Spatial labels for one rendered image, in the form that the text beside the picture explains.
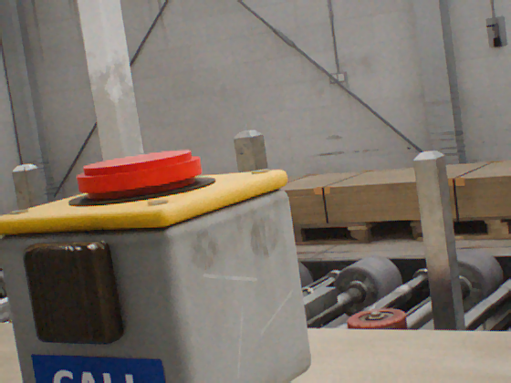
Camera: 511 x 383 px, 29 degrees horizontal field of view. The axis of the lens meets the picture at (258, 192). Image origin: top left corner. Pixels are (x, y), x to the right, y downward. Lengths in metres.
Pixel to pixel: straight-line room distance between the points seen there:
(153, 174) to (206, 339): 0.05
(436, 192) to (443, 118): 6.32
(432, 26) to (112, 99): 6.28
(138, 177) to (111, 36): 1.27
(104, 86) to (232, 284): 1.28
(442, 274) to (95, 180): 1.19
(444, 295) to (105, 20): 0.65
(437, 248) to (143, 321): 1.19
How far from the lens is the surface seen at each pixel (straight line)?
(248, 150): 1.58
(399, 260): 2.09
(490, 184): 6.52
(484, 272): 1.92
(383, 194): 6.83
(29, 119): 10.15
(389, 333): 1.31
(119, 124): 1.57
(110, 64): 1.57
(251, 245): 0.31
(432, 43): 7.76
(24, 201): 1.91
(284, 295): 0.33
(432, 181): 1.45
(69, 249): 0.29
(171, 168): 0.31
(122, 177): 0.31
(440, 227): 1.46
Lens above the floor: 1.25
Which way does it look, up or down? 7 degrees down
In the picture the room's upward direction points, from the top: 8 degrees counter-clockwise
